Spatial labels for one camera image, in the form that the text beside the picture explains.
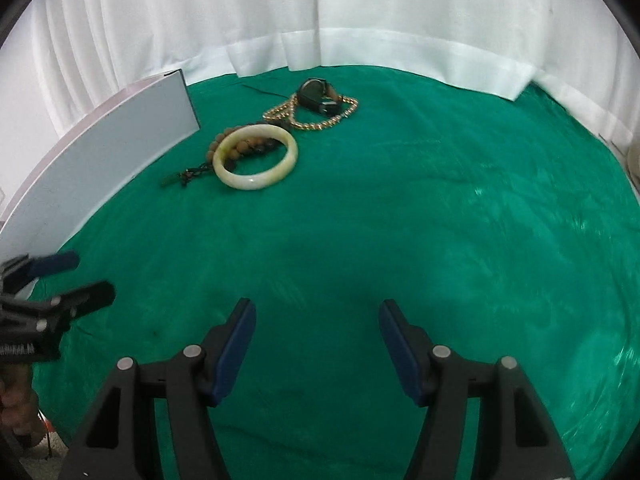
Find gold bead necklace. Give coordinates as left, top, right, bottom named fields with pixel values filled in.
left=263, top=94, right=360, bottom=132

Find dark wristwatch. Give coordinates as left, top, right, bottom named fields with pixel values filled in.
left=294, top=78, right=352, bottom=115

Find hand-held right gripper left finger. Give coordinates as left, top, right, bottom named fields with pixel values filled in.
left=60, top=297, right=258, bottom=480

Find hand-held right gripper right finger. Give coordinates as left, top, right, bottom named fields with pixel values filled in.
left=378, top=299, right=577, bottom=480

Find brown wooden bead bracelet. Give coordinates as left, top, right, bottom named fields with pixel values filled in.
left=160, top=122, right=282, bottom=189

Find pale jade bangle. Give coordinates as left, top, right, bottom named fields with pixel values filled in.
left=212, top=125, right=299, bottom=191

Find white cardboard box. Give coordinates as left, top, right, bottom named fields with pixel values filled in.
left=0, top=69, right=201, bottom=306

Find green cloth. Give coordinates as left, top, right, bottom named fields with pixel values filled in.
left=30, top=64, right=640, bottom=480

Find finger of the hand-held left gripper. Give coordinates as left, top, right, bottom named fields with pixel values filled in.
left=27, top=280, right=117, bottom=332
left=0, top=251, right=81, bottom=293

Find white curtain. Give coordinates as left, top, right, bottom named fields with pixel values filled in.
left=0, top=0, right=640, bottom=161

